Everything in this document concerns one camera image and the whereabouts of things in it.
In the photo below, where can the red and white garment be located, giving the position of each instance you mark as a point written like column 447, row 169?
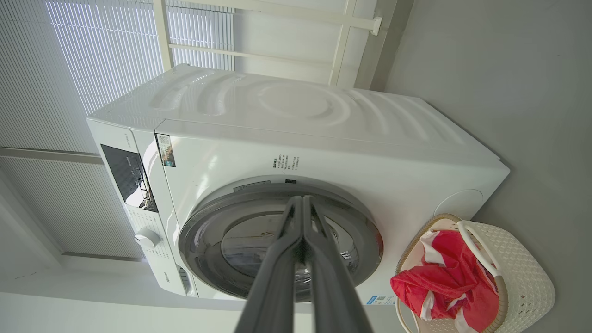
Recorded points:
column 448, row 273

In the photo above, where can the white front-loading washing machine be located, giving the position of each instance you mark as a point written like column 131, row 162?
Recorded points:
column 300, row 125

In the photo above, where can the blue bordered energy label sticker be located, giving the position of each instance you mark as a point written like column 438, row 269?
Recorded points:
column 380, row 300

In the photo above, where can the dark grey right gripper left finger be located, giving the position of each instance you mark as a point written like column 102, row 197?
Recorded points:
column 275, row 286

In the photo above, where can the white window blinds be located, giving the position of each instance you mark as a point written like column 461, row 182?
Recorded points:
column 92, row 60

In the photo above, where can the dark grey round washer door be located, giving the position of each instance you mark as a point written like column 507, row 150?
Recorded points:
column 208, row 240

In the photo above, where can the cream perforated laundry basket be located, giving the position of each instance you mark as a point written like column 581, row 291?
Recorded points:
column 522, row 277

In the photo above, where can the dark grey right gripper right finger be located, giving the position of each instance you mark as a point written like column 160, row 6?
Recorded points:
column 333, row 286

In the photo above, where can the small colourful washer sticker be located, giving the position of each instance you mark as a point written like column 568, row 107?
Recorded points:
column 165, row 150

